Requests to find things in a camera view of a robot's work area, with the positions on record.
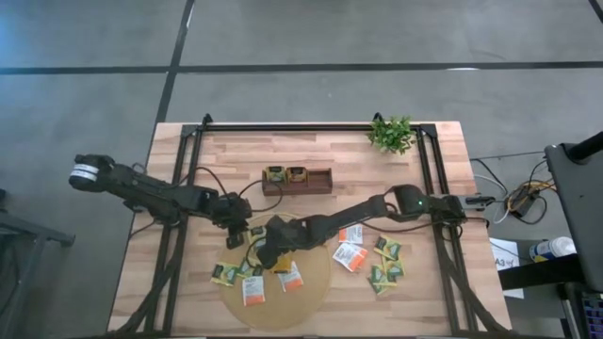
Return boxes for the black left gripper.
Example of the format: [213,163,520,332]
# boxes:
[214,190,253,250]

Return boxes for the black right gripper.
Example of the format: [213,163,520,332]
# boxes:
[256,214,315,270]

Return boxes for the yellow black tea packets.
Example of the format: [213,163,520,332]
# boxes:
[248,225,268,249]

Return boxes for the green yellow tea packet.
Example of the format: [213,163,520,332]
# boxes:
[382,256,405,279]
[367,264,397,297]
[210,262,240,287]
[264,165,286,184]
[236,257,265,279]
[373,234,403,262]

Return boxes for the white orange Tazo tea packet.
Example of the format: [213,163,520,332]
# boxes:
[332,242,369,273]
[277,261,305,293]
[338,224,365,246]
[241,275,267,307]

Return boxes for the round woven straw placemat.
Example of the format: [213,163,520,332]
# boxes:
[219,211,334,331]

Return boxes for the brown wooden organizer box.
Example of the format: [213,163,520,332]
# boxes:
[261,167,334,197]

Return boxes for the green plant in white pot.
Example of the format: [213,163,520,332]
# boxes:
[367,115,416,155]

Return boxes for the dark metal cart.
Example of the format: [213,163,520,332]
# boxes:
[0,187,76,339]

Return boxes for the white paper sheet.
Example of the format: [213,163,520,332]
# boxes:
[489,237,525,300]

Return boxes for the black power adapter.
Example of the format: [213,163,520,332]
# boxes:
[511,190,538,218]

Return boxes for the black shelf bar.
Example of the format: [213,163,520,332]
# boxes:
[497,253,585,291]

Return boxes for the white spray can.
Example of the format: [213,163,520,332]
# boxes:
[528,236,577,264]

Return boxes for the dark grey flat panel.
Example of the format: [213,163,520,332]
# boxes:
[545,140,603,293]

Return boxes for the black mesh crate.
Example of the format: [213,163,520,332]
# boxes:
[560,282,603,339]

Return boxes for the black pole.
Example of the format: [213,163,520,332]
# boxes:
[562,131,603,162]

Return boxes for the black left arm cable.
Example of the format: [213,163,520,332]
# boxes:
[187,166,285,214]

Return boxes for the black metal table frame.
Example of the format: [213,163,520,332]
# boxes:
[110,112,508,338]

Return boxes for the thin black floor cable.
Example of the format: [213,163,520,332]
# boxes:
[469,150,547,164]

